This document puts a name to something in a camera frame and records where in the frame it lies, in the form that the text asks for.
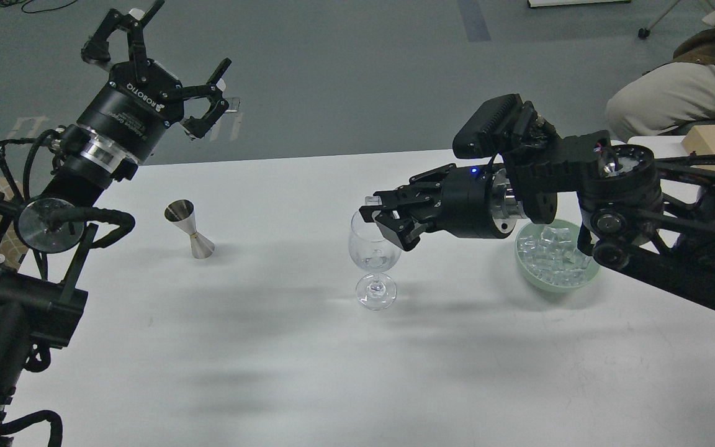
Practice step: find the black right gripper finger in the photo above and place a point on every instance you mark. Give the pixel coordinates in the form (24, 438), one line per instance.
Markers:
(422, 188)
(402, 226)

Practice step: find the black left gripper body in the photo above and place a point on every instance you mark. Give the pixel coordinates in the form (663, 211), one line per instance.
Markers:
(130, 110)

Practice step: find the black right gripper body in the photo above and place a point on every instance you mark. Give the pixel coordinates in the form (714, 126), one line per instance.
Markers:
(473, 202)

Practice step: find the steel double jigger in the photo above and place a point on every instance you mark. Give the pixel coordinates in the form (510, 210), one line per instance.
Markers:
(181, 213)

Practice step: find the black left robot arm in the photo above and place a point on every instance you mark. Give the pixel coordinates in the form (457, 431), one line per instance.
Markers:
(51, 222)

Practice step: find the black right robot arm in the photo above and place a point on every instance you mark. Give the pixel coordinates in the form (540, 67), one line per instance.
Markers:
(647, 218)

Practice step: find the clear wine glass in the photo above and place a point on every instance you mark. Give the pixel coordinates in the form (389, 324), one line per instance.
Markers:
(375, 255)

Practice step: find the clear ice cubes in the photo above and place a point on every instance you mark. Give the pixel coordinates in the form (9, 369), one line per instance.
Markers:
(550, 251)

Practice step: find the green bowl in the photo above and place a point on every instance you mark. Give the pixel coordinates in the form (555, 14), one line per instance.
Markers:
(556, 282)

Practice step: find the office chair base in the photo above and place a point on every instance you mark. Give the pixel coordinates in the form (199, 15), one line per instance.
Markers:
(644, 32)

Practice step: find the seated person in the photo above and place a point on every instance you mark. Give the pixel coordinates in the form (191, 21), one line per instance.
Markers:
(677, 93)

